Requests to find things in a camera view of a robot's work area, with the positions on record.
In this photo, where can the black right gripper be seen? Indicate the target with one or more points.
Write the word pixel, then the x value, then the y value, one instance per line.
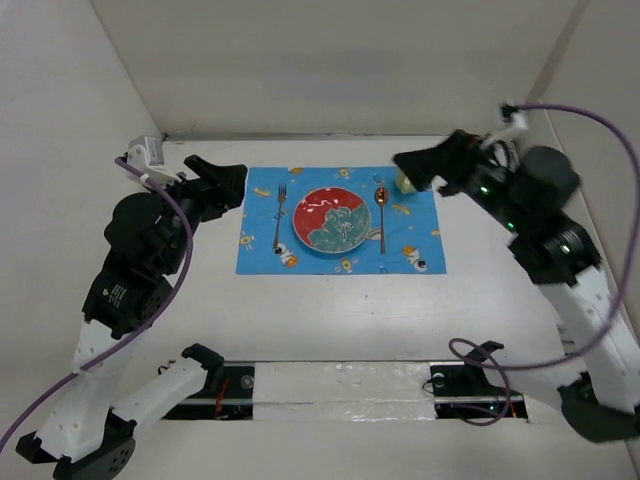
pixel 449 159

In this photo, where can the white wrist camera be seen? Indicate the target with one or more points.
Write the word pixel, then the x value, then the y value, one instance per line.
pixel 513 123
pixel 145 154

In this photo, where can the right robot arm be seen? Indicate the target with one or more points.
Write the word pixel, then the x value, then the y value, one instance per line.
pixel 599 398

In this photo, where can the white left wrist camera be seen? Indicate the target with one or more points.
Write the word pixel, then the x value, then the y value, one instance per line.
pixel 145 154

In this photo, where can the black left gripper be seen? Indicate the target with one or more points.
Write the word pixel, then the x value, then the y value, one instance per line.
pixel 219 188

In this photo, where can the copper spoon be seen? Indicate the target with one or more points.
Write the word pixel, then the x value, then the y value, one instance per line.
pixel 381 198

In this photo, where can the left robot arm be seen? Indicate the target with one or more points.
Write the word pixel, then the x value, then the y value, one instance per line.
pixel 90 434

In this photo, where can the red and teal plate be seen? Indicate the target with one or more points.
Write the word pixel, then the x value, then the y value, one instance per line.
pixel 332 220

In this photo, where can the blue space-print cloth placemat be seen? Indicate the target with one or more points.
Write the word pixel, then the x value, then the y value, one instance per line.
pixel 413 242

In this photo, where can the copper fork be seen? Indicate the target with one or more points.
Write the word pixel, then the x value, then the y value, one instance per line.
pixel 282 195

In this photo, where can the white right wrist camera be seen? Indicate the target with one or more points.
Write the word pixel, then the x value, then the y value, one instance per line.
pixel 513 123

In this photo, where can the pale yellow-green mug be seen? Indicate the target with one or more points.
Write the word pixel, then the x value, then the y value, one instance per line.
pixel 403 183

